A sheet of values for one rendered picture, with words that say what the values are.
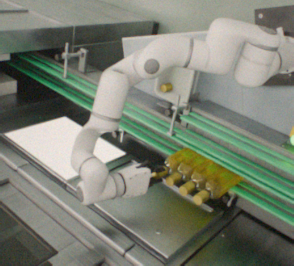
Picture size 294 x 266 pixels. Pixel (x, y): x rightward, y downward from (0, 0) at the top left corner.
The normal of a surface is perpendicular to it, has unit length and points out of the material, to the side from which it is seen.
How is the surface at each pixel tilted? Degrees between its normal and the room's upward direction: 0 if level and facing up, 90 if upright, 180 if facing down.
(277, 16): 2
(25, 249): 90
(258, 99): 0
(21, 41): 90
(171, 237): 90
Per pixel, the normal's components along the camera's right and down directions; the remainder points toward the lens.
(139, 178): 0.59, 0.40
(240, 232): 0.18, -0.87
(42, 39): 0.77, 0.41
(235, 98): -0.61, 0.26
